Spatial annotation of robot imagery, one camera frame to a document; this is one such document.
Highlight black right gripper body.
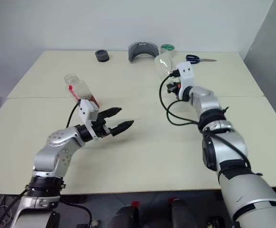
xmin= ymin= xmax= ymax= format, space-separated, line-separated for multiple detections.
xmin=166 ymin=80 xmax=182 ymax=95

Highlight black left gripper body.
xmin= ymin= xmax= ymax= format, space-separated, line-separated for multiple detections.
xmin=91 ymin=111 xmax=112 ymax=139

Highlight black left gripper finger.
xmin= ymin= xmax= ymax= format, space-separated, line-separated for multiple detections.
xmin=110 ymin=120 xmax=135 ymax=137
xmin=101 ymin=107 xmax=123 ymax=119

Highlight clear wine glass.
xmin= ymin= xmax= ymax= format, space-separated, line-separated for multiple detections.
xmin=154 ymin=52 xmax=177 ymax=80

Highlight plastic bottle with red liquid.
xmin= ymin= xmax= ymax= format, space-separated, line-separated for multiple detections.
xmin=64 ymin=73 xmax=100 ymax=107

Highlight tape roll with green core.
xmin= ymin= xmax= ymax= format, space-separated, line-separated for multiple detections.
xmin=160 ymin=43 xmax=176 ymax=57

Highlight grey curved visor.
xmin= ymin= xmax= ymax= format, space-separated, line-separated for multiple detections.
xmin=128 ymin=41 xmax=159 ymax=63

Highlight black round tape roll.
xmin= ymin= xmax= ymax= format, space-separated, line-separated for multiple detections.
xmin=95 ymin=49 xmax=110 ymax=63

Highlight grey partition panel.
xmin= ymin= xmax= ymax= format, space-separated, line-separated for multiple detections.
xmin=239 ymin=0 xmax=276 ymax=140

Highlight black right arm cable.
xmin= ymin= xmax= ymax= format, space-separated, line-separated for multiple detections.
xmin=159 ymin=69 xmax=230 ymax=128

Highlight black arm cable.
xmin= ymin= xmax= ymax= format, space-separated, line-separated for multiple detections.
xmin=66 ymin=101 xmax=81 ymax=129
xmin=159 ymin=69 xmax=230 ymax=128

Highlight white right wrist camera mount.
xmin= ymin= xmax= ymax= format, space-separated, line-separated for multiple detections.
xmin=176 ymin=61 xmax=196 ymax=100

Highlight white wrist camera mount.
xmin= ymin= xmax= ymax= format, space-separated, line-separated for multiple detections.
xmin=78 ymin=99 xmax=100 ymax=140
xmin=176 ymin=61 xmax=196 ymax=100

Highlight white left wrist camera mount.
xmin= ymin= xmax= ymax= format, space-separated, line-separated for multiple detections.
xmin=78 ymin=99 xmax=100 ymax=140

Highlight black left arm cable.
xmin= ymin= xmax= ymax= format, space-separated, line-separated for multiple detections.
xmin=66 ymin=101 xmax=81 ymax=129

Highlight blue handled scissors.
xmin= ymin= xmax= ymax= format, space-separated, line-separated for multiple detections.
xmin=186 ymin=54 xmax=217 ymax=65

